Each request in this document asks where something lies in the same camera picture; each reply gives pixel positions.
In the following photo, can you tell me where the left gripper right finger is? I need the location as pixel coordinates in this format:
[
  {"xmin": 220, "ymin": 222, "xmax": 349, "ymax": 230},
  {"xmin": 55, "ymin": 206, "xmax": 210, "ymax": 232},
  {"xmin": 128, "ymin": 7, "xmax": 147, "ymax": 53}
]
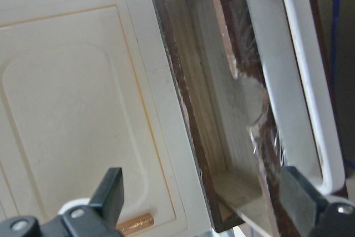
[{"xmin": 279, "ymin": 166, "xmax": 354, "ymax": 236}]

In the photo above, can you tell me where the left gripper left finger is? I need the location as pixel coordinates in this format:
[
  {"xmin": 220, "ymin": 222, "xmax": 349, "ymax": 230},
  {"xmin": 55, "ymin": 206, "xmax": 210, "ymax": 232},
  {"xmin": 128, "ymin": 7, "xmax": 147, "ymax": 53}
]
[{"xmin": 62, "ymin": 167, "xmax": 124, "ymax": 236}]

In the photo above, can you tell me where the white drawer handle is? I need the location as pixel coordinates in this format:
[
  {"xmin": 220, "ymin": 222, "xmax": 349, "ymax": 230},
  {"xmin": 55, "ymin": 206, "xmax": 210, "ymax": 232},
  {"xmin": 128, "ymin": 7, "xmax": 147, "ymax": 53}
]
[{"xmin": 247, "ymin": 0, "xmax": 345, "ymax": 195}]

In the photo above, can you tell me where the pulled-out wooden drawer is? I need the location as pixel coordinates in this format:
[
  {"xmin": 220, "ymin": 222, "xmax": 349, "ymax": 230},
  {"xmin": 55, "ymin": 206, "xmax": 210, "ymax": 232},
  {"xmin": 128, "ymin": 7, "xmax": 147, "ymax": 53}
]
[{"xmin": 165, "ymin": 0, "xmax": 332, "ymax": 236}]

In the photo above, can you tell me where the dark brown wooden drawer cabinet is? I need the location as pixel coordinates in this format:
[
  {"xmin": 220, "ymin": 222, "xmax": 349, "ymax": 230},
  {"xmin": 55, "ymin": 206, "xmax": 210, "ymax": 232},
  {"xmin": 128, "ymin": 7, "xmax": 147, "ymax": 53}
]
[{"xmin": 146, "ymin": 0, "xmax": 245, "ymax": 234}]

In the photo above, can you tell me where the cream plastic storage box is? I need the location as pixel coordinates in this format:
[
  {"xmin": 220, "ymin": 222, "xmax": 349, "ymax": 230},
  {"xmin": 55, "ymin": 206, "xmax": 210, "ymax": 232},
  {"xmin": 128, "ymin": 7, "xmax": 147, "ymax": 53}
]
[{"xmin": 1, "ymin": 0, "xmax": 212, "ymax": 236}]

